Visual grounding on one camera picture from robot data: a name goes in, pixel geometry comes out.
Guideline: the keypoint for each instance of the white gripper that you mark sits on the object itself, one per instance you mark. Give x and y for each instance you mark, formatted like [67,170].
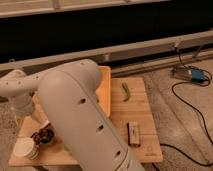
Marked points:
[23,106]

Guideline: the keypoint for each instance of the white dish brush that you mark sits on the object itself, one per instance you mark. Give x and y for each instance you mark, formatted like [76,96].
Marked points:
[43,126]

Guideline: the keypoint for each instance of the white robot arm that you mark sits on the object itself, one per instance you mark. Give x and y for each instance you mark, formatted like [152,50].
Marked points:
[67,94]

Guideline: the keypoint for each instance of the white plastic cup stack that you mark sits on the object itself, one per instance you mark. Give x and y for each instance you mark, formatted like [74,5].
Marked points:
[25,147]

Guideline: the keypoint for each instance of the bowl of dark grapes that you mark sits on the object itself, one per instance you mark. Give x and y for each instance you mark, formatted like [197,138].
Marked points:
[43,136]

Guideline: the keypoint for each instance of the yellow plastic bin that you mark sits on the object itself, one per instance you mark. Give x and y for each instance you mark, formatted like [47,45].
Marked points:
[104,90]

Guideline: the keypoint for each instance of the green pepper toy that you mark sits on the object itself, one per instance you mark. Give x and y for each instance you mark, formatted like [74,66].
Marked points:
[127,92]

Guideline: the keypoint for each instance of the brown chocolate bar box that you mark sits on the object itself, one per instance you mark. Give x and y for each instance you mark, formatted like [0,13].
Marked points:
[133,134]

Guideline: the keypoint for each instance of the blue power box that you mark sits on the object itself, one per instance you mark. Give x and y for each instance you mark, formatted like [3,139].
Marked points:
[188,74]

